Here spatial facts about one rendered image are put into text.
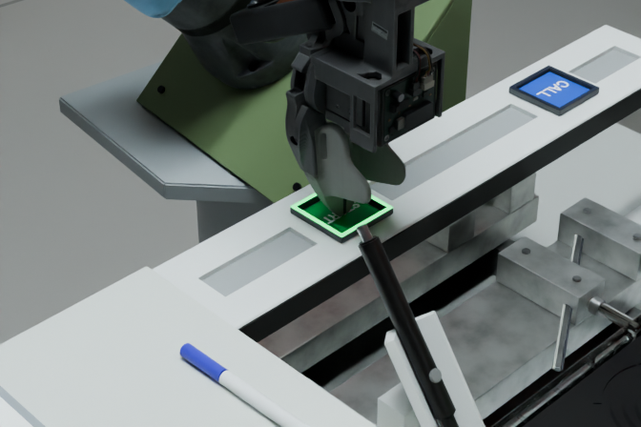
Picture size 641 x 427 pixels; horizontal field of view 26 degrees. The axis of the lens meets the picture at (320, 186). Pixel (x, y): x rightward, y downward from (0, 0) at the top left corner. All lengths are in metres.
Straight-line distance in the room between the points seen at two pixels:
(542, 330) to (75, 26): 2.49
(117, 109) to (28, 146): 1.52
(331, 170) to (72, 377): 0.24
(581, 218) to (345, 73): 0.31
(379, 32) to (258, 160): 0.44
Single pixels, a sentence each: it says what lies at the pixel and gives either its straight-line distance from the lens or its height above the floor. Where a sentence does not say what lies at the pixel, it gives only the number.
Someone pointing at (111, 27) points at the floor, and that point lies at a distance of 3.44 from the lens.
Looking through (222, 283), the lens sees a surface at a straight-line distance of 1.00.
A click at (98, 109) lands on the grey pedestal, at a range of 1.48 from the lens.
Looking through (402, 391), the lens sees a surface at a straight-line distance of 0.77.
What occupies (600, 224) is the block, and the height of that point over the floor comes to 0.91.
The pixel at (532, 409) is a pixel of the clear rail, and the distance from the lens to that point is 0.99.
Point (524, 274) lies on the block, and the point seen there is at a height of 0.90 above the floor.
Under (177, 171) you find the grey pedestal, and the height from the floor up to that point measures 0.82.
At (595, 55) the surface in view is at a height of 0.96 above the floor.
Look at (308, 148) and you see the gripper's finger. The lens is 0.99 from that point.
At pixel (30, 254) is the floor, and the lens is 2.67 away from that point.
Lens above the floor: 1.57
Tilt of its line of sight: 34 degrees down
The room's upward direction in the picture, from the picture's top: straight up
